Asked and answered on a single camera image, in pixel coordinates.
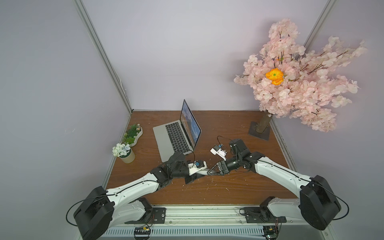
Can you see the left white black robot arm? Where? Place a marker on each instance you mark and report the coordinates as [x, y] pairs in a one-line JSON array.
[[103, 209]]

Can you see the pink artificial blossom tree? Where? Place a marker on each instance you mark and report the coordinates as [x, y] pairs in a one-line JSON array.
[[310, 89]]

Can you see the silver open laptop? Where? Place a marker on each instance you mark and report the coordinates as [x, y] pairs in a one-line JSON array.
[[180, 136]]

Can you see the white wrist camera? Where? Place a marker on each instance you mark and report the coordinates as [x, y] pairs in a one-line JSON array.
[[217, 150], [194, 167]]

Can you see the right small circuit board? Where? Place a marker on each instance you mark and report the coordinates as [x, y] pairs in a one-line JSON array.
[[270, 232]]

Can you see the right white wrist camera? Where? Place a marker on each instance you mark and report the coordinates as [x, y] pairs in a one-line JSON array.
[[217, 150]]

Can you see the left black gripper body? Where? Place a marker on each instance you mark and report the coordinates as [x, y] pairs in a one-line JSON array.
[[188, 176]]

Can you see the small circuit board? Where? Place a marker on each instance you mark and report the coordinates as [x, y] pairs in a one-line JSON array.
[[270, 232], [142, 233]]

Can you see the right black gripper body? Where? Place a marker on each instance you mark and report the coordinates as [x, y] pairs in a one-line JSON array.
[[223, 167]]

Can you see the orange artificial flower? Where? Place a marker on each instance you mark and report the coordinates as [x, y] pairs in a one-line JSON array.
[[275, 76]]

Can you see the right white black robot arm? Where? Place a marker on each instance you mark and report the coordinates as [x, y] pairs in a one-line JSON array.
[[314, 202]]

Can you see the left small circuit board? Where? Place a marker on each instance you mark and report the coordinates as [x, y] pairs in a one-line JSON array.
[[142, 233]]

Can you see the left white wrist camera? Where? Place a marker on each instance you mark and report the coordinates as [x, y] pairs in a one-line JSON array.
[[194, 167]]

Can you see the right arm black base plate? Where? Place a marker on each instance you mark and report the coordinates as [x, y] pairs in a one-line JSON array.
[[260, 215]]

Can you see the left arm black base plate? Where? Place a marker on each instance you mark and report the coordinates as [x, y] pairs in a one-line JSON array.
[[154, 216]]

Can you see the aluminium mounting rail frame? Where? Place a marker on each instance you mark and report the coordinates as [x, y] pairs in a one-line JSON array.
[[197, 222]]

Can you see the white wireless mouse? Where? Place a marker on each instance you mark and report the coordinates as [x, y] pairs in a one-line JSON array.
[[204, 172]]

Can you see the green succulents in white planter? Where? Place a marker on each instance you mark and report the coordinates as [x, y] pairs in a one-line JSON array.
[[132, 135]]

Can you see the white flowers in beige pot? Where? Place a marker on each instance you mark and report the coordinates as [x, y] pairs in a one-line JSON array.
[[124, 152]]

